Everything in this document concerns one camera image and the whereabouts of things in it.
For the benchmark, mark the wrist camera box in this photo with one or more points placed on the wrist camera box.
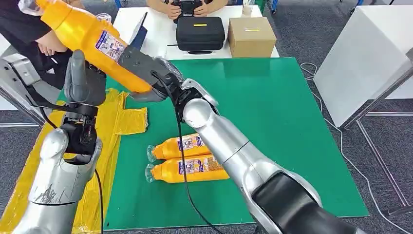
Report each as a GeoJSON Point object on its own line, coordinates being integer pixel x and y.
{"type": "Point", "coordinates": [24, 69]}
{"type": "Point", "coordinates": [138, 63]}

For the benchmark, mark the brown cardboard box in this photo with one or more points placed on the brown cardboard box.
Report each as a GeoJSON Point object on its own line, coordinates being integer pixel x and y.
{"type": "Point", "coordinates": [250, 40]}

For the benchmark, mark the grey metal frame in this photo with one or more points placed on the grey metal frame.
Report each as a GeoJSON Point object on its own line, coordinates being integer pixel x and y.
{"type": "Point", "coordinates": [380, 161]}

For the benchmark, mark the black zippered case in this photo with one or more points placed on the black zippered case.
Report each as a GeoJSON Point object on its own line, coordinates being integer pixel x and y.
{"type": "Point", "coordinates": [200, 35]}

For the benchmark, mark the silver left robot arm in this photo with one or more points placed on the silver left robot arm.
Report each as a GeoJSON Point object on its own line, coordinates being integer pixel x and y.
{"type": "Point", "coordinates": [58, 181]}

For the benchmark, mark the white side table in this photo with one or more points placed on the white side table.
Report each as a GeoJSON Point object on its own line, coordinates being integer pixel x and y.
{"type": "Point", "coordinates": [3, 48]}

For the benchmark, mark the dark blue tablet folio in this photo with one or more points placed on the dark blue tablet folio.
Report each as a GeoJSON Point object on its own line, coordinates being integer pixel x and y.
{"type": "Point", "coordinates": [140, 35]}

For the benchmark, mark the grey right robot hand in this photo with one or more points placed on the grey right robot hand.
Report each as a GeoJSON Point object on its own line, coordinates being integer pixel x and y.
{"type": "Point", "coordinates": [171, 72]}

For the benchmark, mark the seated person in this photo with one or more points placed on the seated person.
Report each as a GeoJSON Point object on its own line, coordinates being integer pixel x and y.
{"type": "Point", "coordinates": [172, 11]}

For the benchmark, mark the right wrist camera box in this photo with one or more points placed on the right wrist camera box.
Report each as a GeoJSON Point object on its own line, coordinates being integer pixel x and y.
{"type": "Point", "coordinates": [138, 63]}

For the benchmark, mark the standing person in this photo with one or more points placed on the standing person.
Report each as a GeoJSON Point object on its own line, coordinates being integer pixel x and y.
{"type": "Point", "coordinates": [19, 25]}

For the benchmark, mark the green table mat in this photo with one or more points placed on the green table mat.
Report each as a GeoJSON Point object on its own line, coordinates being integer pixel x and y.
{"type": "Point", "coordinates": [274, 113]}

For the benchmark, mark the yellow plastic sheet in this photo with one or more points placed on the yellow plastic sheet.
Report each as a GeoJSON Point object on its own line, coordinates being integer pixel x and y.
{"type": "Point", "coordinates": [109, 129]}

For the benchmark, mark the small pale cup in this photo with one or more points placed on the small pale cup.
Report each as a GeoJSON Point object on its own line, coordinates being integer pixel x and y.
{"type": "Point", "coordinates": [247, 10]}

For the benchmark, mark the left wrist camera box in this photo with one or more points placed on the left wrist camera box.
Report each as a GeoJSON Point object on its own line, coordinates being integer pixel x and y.
{"type": "Point", "coordinates": [24, 69]}

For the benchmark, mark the black handheld controller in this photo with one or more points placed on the black handheld controller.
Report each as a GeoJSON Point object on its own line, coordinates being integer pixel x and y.
{"type": "Point", "coordinates": [187, 8]}

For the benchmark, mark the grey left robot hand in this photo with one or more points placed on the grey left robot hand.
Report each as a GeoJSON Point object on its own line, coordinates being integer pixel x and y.
{"type": "Point", "coordinates": [85, 84]}

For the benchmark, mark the white slanted board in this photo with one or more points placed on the white slanted board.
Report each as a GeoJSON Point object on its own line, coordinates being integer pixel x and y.
{"type": "Point", "coordinates": [361, 58]}

